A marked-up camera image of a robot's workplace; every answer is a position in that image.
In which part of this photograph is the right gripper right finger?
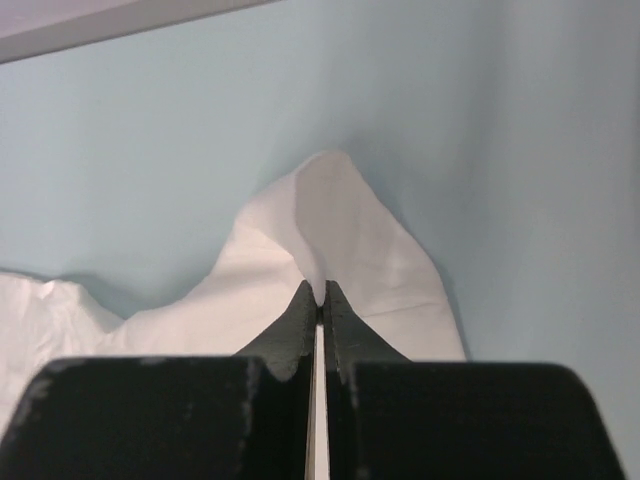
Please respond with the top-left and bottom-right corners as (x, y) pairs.
(322, 281), (624, 479)

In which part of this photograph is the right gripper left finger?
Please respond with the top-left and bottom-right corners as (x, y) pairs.
(1, 282), (317, 479)

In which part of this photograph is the white daisy print t-shirt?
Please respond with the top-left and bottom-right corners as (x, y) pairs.
(1, 152), (465, 422)

